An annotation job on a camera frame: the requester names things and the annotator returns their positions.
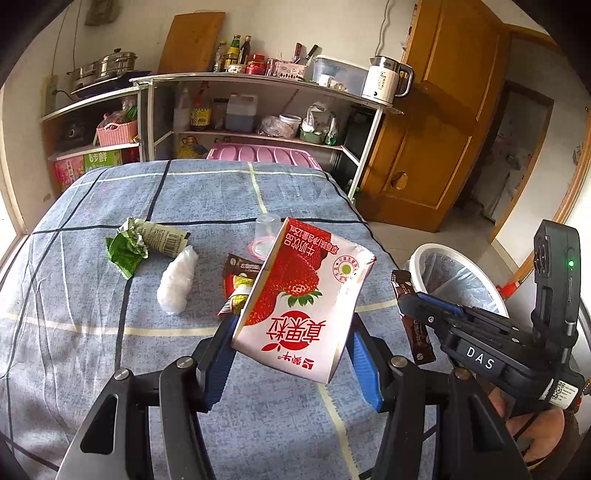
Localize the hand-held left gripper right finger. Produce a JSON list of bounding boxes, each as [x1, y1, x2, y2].
[[348, 313, 532, 480]]

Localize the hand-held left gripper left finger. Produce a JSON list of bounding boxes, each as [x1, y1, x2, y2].
[[58, 314, 239, 480]]

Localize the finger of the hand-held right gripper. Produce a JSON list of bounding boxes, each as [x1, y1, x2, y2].
[[416, 291, 511, 334], [397, 294, 462, 344]]

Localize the dark brown long packet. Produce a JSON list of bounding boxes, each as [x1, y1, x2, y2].
[[391, 270, 437, 366]]

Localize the white trash bin with liner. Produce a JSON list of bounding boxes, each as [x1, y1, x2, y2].
[[414, 249, 504, 317]]

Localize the yellow green packet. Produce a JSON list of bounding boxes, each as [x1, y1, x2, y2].
[[218, 281, 254, 317]]

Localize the strawberry milk carton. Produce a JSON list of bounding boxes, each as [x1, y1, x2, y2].
[[230, 216, 378, 385]]

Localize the brown coffee packet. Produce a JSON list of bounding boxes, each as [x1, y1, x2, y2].
[[222, 252, 264, 297]]

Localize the white green barcode packet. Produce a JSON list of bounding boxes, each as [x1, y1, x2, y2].
[[137, 221, 191, 258]]

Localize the clear plastic cup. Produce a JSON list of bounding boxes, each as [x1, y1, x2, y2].
[[253, 213, 284, 259]]

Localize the green wrapper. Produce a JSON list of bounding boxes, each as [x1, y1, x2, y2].
[[105, 217, 149, 280]]

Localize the person's right hand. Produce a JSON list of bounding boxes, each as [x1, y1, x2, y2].
[[488, 387, 575, 468]]

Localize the wooden door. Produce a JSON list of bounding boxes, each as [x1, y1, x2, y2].
[[357, 0, 512, 234]]

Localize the pink lid storage box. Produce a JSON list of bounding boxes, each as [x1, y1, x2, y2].
[[205, 143, 325, 171]]

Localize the yellow oil bottle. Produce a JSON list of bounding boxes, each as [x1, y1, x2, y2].
[[175, 137, 209, 160]]

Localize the white printed food bag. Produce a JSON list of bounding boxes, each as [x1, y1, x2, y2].
[[303, 102, 331, 136]]

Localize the white electric kettle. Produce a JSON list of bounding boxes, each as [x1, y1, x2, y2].
[[361, 55, 415, 106]]

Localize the white plastic tub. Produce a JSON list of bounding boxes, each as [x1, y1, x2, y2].
[[278, 114, 302, 138]]

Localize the green printed carton box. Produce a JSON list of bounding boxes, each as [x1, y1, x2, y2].
[[82, 148, 125, 173]]

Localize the crumpled clear plastic bag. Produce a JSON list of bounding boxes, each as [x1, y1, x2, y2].
[[258, 115, 290, 138]]

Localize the clear storage box blue lid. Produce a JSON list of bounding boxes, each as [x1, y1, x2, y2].
[[310, 55, 370, 96]]

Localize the red printed carton box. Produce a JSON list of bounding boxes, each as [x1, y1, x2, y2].
[[52, 156, 86, 193]]

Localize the pink woven basket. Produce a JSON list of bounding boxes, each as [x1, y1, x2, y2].
[[95, 120, 140, 148]]

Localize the plastic jerrycan dark liquid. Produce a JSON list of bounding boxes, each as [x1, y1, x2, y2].
[[224, 92, 259, 133]]

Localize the white plastic bottle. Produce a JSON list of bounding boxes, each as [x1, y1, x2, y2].
[[172, 88, 193, 133]]

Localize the red cap soy sauce bottle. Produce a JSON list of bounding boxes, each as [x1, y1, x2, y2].
[[189, 82, 213, 132]]

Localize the large metal shelf rack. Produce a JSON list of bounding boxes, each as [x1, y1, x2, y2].
[[129, 71, 406, 205]]

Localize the pink utensil holder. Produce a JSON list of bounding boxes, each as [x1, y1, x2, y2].
[[265, 58, 308, 81]]

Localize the small metal shelf rack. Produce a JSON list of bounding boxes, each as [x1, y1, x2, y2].
[[40, 87, 149, 186]]

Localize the black induction cooker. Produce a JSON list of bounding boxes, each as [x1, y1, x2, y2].
[[69, 69, 153, 99]]

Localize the yellow label sauce bottle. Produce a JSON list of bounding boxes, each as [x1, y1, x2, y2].
[[224, 34, 242, 70]]

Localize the white power strip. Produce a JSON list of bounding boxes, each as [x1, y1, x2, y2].
[[43, 76, 59, 116]]

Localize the stainless steamer pot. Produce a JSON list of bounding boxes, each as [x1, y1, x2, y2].
[[66, 48, 139, 89]]

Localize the wooden cutting board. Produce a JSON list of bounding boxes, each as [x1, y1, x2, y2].
[[157, 12, 226, 75]]

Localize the hanging grey cloth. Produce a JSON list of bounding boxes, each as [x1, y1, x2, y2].
[[85, 0, 121, 27]]

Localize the wall cable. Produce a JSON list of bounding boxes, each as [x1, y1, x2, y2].
[[376, 0, 393, 59]]

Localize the thin hanging cable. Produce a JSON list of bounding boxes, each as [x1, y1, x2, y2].
[[50, 4, 78, 100]]

